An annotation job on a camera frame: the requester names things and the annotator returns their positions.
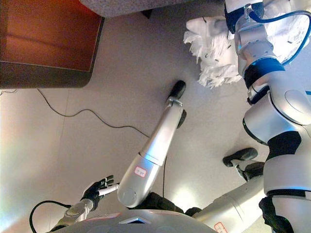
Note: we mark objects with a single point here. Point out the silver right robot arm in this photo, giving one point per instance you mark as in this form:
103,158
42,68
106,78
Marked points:
279,116

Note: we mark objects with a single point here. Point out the black left robot foot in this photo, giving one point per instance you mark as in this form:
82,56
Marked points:
178,87

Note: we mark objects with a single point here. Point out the grey robot torso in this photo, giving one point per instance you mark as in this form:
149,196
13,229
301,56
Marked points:
136,222

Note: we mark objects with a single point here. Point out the black robot foot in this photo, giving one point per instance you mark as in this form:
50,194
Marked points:
243,154
178,87

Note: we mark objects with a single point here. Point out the grey fabric tub armchair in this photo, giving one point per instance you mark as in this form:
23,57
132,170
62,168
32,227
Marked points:
121,7

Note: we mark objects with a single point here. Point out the black right robot foot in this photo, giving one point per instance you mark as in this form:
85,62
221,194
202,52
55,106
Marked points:
243,154

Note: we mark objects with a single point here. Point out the brown wooden table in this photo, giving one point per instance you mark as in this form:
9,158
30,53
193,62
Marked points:
48,36

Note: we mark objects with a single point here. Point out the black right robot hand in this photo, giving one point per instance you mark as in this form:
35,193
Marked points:
230,19

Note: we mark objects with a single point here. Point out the silver left robot leg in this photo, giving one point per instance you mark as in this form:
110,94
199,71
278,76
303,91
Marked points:
155,145

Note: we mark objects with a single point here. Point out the silver right robot leg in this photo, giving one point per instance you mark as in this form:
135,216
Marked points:
230,201

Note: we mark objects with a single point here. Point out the silver robot leg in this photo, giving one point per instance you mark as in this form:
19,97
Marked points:
230,201
155,145

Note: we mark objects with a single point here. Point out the white feathered throw pillow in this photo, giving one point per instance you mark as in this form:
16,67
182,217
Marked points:
213,48

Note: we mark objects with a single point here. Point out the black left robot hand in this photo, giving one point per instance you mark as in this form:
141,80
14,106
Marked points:
93,190

